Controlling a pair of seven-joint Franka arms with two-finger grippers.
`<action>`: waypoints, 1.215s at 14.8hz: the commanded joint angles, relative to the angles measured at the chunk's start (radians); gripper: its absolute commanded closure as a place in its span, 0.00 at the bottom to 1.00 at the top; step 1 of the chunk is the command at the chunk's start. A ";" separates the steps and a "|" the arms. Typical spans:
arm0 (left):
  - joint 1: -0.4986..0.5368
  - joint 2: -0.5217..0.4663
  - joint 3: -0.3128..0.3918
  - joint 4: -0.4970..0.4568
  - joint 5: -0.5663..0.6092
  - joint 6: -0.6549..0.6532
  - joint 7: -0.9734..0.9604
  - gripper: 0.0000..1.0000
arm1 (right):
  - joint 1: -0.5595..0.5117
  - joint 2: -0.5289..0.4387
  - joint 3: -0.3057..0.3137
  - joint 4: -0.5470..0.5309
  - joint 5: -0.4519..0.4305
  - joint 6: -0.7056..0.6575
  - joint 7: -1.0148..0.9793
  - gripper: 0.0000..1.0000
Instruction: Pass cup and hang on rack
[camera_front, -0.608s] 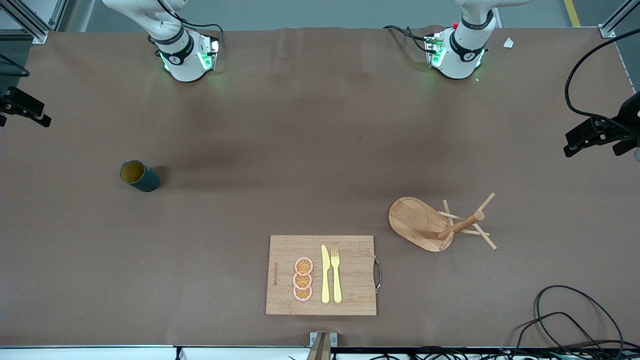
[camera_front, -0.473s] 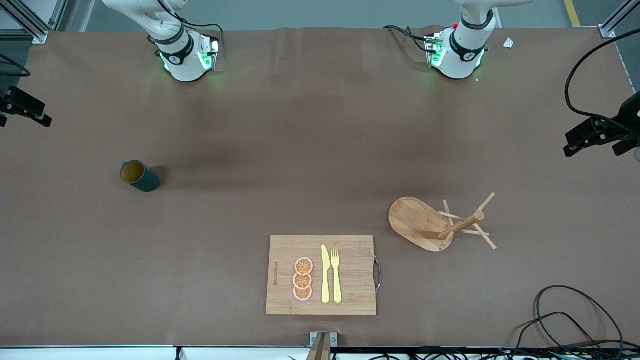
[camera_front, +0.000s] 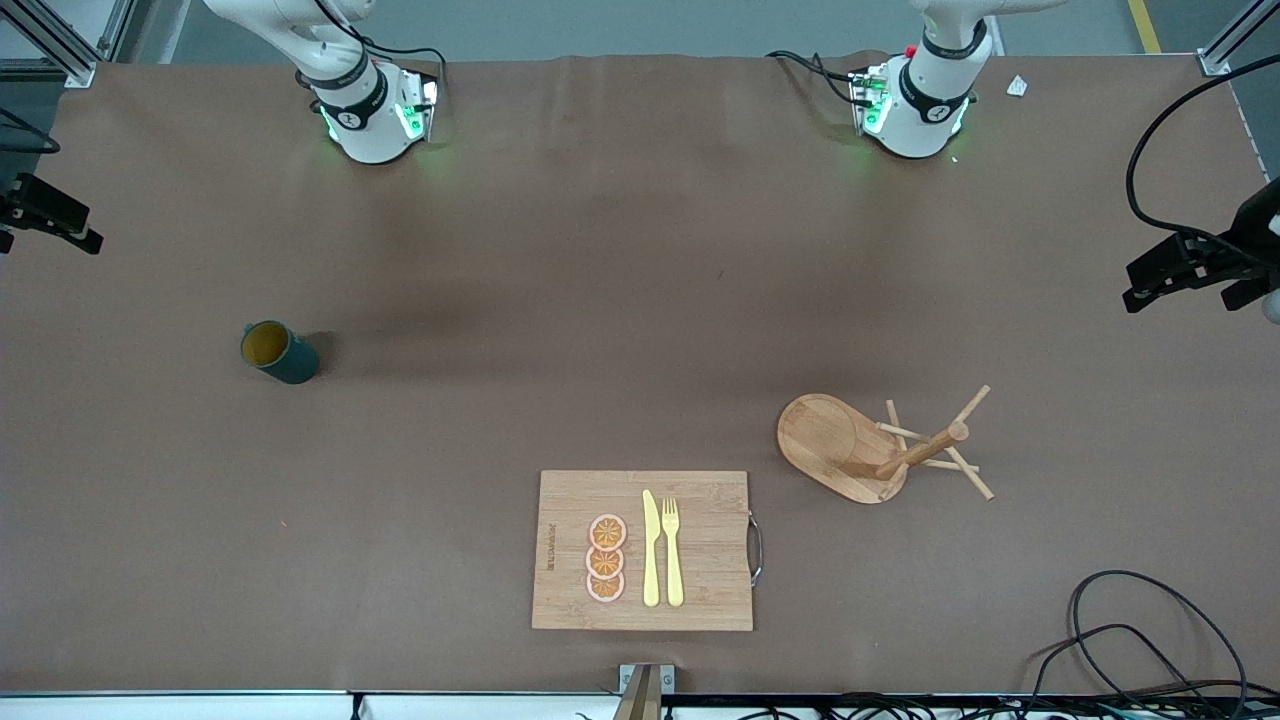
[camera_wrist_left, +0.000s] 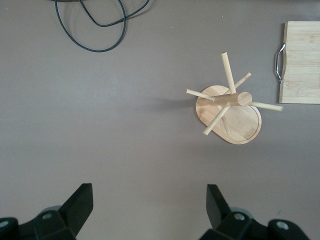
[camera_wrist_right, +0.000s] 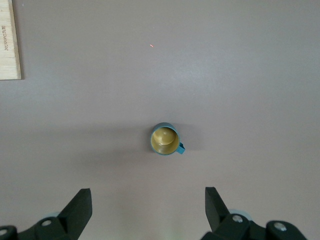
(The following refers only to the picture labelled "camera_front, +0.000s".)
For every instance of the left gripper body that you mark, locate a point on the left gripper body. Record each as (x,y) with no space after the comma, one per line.
(1251,238)

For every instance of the dark teal cup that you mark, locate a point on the dark teal cup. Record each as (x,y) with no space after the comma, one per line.
(295,362)

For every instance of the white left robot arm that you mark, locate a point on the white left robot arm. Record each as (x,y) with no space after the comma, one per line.
(925,100)

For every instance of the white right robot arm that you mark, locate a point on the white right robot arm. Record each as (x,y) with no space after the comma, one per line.
(370,110)

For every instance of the wooden cup rack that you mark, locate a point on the wooden cup rack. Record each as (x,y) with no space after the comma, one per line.
(830,440)

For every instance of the white paper scrap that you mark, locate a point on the white paper scrap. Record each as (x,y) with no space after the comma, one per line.
(1017,86)

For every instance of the brown table cover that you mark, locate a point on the brown table cover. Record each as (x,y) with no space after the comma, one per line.
(500,300)

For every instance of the wooden cutting board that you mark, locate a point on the wooden cutting board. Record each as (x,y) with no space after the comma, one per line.
(700,600)

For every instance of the yellow plastic fork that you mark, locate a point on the yellow plastic fork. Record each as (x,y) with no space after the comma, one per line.
(673,570)

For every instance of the yellow plastic knife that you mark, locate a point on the yellow plastic knife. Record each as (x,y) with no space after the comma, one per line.
(651,560)

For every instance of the orange slice toy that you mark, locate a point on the orange slice toy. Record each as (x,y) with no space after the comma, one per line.
(607,532)
(605,590)
(605,563)

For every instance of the aluminium frame post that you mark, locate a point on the aluminium frame post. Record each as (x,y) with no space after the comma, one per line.
(1215,62)
(80,75)

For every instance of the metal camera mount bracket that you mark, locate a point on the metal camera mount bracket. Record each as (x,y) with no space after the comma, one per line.
(640,700)

